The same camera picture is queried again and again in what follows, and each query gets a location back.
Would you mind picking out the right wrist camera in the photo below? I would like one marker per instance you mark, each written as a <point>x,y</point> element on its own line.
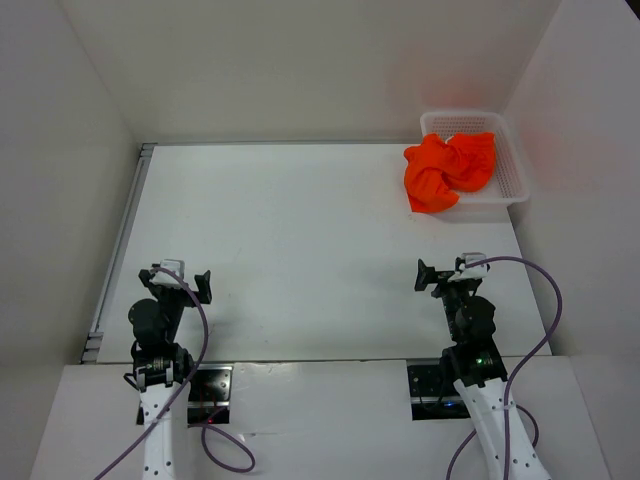
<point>472,266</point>

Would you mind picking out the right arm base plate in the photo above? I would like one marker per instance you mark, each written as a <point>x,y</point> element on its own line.
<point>432,396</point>

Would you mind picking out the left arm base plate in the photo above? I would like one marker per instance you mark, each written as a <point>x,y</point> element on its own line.
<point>206,391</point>

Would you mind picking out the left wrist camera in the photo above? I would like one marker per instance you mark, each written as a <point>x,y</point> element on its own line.
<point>166,271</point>

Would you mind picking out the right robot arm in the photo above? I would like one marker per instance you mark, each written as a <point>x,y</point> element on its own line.
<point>474,368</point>

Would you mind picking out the orange shorts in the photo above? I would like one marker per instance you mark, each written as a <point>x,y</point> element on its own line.
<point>438,171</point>

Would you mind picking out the white plastic basket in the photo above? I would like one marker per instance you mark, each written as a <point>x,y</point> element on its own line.
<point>508,185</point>

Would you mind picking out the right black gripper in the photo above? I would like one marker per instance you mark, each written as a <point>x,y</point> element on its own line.
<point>427,274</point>

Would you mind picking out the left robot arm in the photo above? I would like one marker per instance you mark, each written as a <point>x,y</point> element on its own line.
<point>166,444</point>

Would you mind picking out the aluminium table edge rail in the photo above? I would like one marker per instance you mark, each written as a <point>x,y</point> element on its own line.
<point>96,331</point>

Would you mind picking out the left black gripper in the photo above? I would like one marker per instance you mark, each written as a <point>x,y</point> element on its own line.
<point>202,282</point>

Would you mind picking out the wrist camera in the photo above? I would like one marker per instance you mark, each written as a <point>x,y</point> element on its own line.
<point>166,271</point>
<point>472,266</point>

